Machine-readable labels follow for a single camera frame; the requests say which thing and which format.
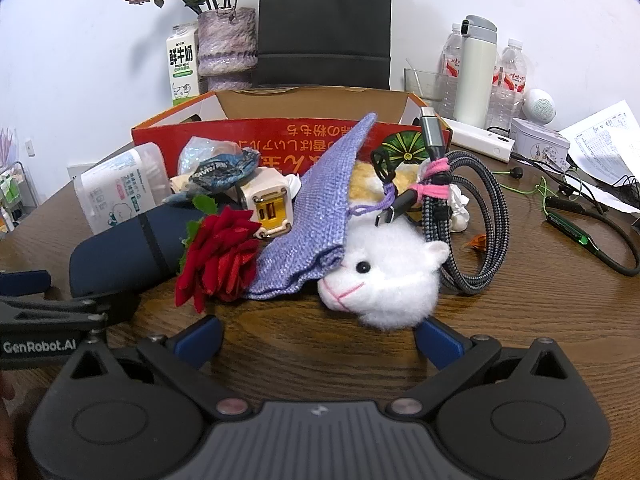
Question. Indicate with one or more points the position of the pink pipe cleaner tie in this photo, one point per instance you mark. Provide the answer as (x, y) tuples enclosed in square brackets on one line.
[(435, 166)]

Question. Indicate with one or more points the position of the purple woven pouch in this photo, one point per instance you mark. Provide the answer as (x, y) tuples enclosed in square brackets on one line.
[(320, 195)]

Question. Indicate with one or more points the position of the white green milk carton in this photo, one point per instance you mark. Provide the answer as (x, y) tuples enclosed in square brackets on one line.
[(181, 65)]

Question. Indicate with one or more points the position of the white printed tin box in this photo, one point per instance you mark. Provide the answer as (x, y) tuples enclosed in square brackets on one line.
[(537, 140)]

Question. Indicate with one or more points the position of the white thermos flask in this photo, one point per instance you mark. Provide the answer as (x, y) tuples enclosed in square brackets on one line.
[(475, 75)]

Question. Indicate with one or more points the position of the clear plastic water bottle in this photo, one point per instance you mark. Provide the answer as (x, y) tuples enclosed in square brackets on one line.
[(512, 80), (452, 55)]

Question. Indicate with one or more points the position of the white tissue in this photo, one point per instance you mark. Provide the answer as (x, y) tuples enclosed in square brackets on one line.
[(457, 215)]

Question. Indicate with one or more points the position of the wooden desktop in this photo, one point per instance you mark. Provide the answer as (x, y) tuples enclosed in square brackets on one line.
[(300, 340)]

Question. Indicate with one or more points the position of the white hamster plush toy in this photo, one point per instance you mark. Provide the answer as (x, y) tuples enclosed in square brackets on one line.
[(390, 275)]

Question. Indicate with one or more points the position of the dark blue snack wrapper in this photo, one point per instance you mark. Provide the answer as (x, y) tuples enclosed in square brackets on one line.
[(225, 170)]

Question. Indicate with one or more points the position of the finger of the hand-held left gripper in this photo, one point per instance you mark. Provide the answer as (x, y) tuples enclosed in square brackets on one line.
[(25, 282), (50, 312)]

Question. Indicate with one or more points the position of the iridescent plastic bag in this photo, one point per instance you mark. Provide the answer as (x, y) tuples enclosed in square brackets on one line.
[(205, 152)]

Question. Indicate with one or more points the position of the white round speaker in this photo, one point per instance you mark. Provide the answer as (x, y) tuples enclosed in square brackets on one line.
[(539, 107)]

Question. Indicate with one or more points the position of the clear plastic wipes container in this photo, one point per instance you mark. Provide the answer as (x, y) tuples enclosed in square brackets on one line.
[(115, 185)]

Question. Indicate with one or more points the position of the black paper bag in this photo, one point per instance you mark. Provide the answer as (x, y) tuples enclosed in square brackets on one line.
[(325, 25)]

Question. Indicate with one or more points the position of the small orange dried petal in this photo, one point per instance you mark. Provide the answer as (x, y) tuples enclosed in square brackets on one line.
[(475, 242)]

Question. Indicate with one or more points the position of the black green neckband earphones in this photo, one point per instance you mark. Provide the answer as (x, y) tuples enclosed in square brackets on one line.
[(570, 230)]

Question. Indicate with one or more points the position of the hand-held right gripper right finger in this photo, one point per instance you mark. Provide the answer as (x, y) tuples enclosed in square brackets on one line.
[(440, 342)]

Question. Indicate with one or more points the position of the navy glasses case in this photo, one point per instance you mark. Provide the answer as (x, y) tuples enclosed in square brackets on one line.
[(115, 245)]

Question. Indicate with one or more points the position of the orange cardboard box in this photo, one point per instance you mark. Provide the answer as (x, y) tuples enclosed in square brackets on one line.
[(280, 132)]

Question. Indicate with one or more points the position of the white plug charger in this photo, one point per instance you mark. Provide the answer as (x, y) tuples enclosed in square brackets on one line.
[(270, 195)]

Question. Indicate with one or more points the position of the clear drinking glass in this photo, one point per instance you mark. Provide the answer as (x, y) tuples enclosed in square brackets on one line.
[(425, 92)]

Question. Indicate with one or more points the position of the pile of printed papers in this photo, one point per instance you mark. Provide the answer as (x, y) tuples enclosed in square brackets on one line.
[(605, 140)]

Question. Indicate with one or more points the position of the purple ceramic vase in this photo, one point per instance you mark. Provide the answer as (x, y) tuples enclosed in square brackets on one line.
[(225, 45)]

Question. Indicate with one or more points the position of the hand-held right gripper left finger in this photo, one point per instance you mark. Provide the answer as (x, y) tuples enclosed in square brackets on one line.
[(202, 341)]

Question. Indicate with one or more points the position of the red fabric rose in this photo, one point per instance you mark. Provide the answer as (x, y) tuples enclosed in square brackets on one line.
[(220, 255)]

